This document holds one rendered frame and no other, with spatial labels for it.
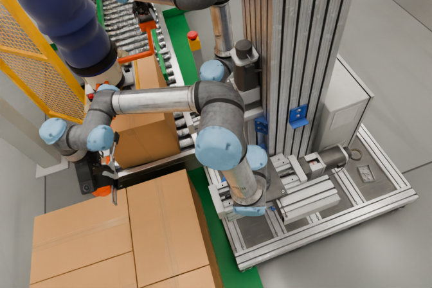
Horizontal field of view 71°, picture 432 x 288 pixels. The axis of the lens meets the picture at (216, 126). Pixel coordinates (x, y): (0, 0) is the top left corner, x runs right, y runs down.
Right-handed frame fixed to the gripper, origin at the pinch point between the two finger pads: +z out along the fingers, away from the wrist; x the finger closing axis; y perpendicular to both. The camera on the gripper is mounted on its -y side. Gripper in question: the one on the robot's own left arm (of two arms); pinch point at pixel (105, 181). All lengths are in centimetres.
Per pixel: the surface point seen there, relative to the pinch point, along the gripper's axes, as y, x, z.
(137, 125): 49, -3, 34
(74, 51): 51, 3, -22
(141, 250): -8, 13, 73
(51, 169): 96, 108, 126
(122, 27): 204, 19, 78
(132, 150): 47, 8, 54
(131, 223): 9, 17, 73
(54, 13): 49, 0, -40
